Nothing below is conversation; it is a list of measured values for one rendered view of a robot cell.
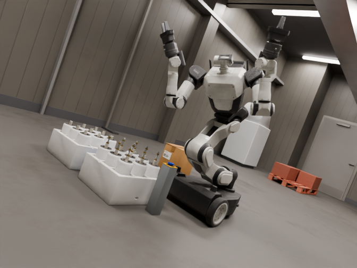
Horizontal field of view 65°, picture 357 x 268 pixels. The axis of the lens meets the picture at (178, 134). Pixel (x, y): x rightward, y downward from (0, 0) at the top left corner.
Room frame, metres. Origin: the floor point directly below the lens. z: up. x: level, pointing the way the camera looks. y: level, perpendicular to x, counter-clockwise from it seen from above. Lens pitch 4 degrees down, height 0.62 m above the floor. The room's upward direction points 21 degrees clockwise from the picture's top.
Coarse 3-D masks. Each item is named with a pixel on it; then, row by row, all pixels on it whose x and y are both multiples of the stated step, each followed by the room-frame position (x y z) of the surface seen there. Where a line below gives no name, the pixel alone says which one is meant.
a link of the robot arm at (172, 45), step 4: (164, 32) 1.79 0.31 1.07; (168, 32) 1.77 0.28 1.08; (172, 32) 1.78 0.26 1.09; (160, 36) 1.84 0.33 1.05; (164, 36) 1.81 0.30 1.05; (168, 36) 1.78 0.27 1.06; (172, 36) 1.80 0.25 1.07; (164, 40) 1.83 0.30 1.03; (168, 40) 1.79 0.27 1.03; (172, 40) 1.81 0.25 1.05; (168, 44) 1.79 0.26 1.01; (172, 44) 1.80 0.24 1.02; (176, 44) 1.84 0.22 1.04; (164, 48) 1.82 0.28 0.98; (168, 48) 1.80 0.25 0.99; (172, 48) 1.80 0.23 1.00; (176, 48) 1.82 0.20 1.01
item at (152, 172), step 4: (148, 164) 1.80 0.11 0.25; (148, 168) 1.79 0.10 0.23; (152, 168) 1.78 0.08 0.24; (156, 168) 1.79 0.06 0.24; (148, 172) 1.78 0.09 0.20; (152, 172) 1.78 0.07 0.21; (156, 172) 1.80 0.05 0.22; (148, 176) 1.78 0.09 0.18; (152, 176) 1.79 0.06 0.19; (156, 176) 1.81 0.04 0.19
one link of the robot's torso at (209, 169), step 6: (204, 150) 1.86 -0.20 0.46; (210, 150) 1.88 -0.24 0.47; (186, 156) 2.01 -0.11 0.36; (204, 156) 1.86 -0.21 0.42; (210, 156) 1.90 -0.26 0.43; (192, 162) 2.01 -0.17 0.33; (198, 162) 1.96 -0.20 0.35; (204, 162) 1.88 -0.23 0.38; (210, 162) 1.92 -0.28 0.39; (198, 168) 2.09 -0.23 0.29; (204, 168) 1.94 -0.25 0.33; (210, 168) 2.02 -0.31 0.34; (216, 168) 2.10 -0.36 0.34; (222, 168) 2.15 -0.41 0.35; (204, 174) 2.11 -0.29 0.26; (210, 174) 2.07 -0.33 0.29; (216, 174) 2.10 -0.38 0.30; (210, 180) 2.12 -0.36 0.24; (216, 180) 2.11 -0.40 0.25
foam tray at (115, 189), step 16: (96, 160) 1.71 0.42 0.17; (80, 176) 1.78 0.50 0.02; (96, 176) 1.67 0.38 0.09; (112, 176) 1.58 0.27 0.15; (128, 176) 1.60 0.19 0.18; (144, 176) 1.76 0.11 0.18; (96, 192) 1.64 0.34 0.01; (112, 192) 1.55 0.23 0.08; (128, 192) 1.62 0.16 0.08; (144, 192) 1.73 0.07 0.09
